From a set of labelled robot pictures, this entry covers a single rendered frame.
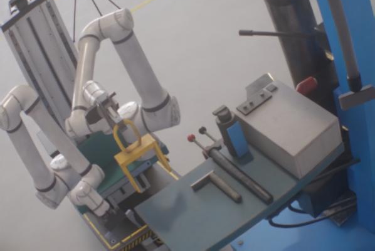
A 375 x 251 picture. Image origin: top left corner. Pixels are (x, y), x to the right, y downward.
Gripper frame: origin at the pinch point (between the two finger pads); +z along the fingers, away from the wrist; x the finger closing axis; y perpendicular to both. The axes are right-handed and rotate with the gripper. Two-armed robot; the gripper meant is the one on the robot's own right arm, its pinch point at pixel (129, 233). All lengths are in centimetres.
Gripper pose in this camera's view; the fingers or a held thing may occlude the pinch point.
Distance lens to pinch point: 253.8
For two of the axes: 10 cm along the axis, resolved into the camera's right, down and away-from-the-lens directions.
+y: -4.3, 0.4, 9.0
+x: -6.3, 7.0, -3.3
